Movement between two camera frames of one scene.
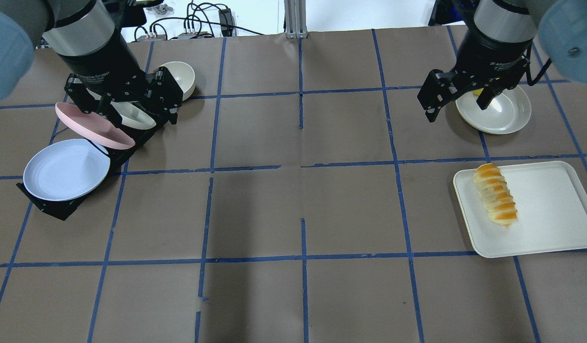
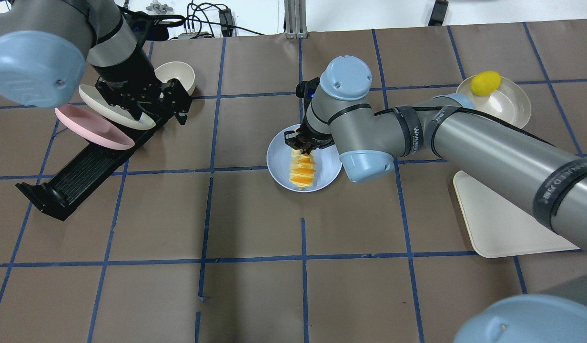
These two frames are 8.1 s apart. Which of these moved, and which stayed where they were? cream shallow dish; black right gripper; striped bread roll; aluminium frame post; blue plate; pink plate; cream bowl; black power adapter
Moved: black right gripper; blue plate; striped bread roll
Stayed: pink plate; black power adapter; cream shallow dish; aluminium frame post; cream bowl
